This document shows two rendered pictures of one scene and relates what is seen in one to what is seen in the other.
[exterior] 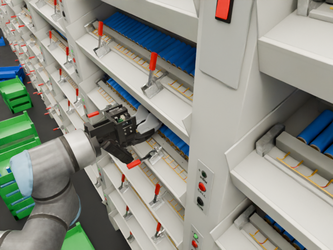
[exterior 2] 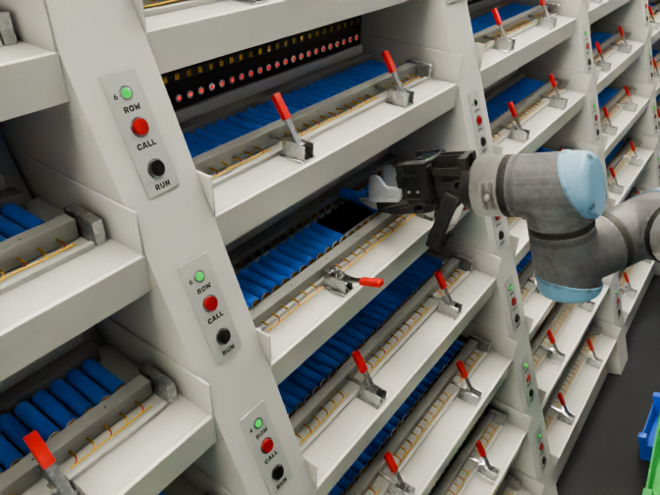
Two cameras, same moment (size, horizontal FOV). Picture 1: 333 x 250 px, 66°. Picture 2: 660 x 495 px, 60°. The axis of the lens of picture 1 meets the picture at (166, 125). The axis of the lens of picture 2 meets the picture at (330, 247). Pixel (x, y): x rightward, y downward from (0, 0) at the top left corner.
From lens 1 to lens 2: 1.28 m
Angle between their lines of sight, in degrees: 86
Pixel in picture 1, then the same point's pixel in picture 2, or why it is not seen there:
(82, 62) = (232, 278)
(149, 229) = (462, 414)
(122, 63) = (336, 132)
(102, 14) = not seen: hidden behind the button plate
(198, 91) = (450, 26)
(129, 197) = (417, 473)
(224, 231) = not seen: hidden behind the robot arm
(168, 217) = (462, 296)
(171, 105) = (420, 92)
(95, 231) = not seen: outside the picture
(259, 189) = (486, 64)
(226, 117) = (467, 27)
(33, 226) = (621, 208)
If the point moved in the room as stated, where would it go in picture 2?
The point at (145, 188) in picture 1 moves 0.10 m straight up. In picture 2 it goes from (429, 332) to (417, 283)
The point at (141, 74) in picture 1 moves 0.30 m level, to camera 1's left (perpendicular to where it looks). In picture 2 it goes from (366, 113) to (459, 128)
